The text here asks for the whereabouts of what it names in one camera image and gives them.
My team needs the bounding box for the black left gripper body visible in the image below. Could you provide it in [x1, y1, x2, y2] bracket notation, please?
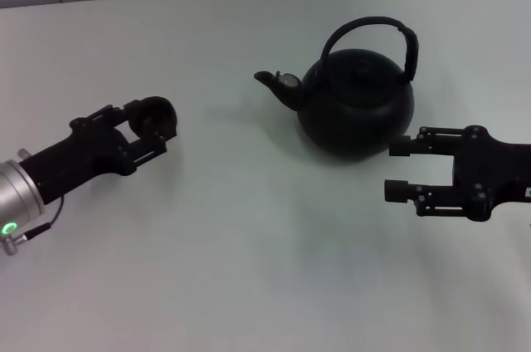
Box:
[18, 118, 138, 206]

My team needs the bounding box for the black round teapot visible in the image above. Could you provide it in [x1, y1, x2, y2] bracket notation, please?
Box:
[253, 15, 419, 162]

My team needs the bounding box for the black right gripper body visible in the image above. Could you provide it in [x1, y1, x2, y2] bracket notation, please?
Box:
[452, 124, 531, 221]

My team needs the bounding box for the small black teacup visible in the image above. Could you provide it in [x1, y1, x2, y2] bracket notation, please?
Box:
[131, 95, 179, 139]

